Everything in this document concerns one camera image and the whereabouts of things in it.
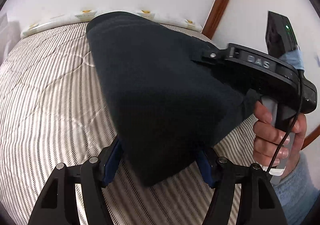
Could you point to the striped beige mattress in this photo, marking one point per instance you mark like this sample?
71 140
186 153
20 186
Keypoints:
53 111

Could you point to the brown wooden door frame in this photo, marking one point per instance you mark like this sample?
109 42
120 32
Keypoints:
214 17

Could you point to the light blue fleece sleeve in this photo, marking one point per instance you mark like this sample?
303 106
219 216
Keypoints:
296 193

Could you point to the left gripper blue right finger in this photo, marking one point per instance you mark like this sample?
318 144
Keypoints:
208 168

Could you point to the black t-shirt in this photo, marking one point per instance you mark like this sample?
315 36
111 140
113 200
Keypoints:
166 108

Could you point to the right hand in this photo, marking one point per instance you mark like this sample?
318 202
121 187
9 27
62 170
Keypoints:
267 137

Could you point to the black camera box green light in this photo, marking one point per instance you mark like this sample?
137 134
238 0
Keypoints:
280 37

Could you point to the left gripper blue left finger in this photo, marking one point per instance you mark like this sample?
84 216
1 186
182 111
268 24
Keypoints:
110 158

